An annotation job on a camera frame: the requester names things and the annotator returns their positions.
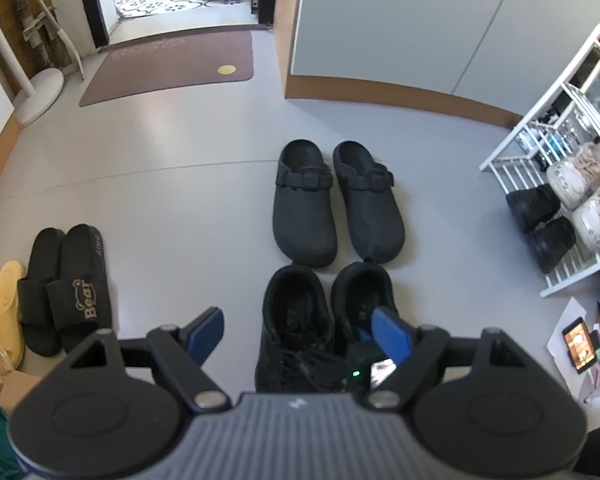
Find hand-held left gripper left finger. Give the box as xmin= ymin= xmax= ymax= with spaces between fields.
xmin=70 ymin=306 xmax=232 ymax=413

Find brown door mat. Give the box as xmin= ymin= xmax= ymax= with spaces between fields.
xmin=79 ymin=30 xmax=255 ymax=107

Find white wire shoe rack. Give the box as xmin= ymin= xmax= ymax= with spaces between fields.
xmin=479 ymin=19 xmax=600 ymax=298

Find black slide sandal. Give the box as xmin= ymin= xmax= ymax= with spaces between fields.
xmin=17 ymin=227 xmax=68 ymax=357
xmin=47 ymin=224 xmax=113 ymax=356

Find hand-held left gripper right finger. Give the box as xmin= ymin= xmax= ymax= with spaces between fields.
xmin=362 ymin=306 xmax=528 ymax=413

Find black lace-up sneaker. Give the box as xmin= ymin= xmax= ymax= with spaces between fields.
xmin=330 ymin=261 xmax=401 ymax=356
xmin=255 ymin=265 xmax=337 ymax=395

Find black strap clog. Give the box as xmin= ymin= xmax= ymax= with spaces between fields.
xmin=332 ymin=141 xmax=407 ymax=264
xmin=272 ymin=140 xmax=340 ymax=267

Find grey cabinet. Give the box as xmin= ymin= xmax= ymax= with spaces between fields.
xmin=273 ymin=0 xmax=600 ymax=128

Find white mop pole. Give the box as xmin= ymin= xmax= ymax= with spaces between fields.
xmin=22 ymin=0 xmax=86 ymax=81

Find white standing fan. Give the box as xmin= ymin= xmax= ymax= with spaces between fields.
xmin=0 ymin=0 xmax=65 ymax=127

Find smartphone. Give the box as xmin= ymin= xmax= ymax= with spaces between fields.
xmin=562 ymin=317 xmax=598 ymax=375

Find clear water bottle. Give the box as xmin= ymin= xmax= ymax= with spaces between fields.
xmin=540 ymin=120 xmax=573 ymax=161

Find white lace-up sneaker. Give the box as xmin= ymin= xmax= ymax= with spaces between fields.
xmin=546 ymin=142 xmax=600 ymax=211
xmin=571 ymin=179 xmax=600 ymax=253

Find black chunky platform shoe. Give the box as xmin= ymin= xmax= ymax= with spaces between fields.
xmin=505 ymin=183 xmax=562 ymax=234
xmin=525 ymin=216 xmax=578 ymax=275

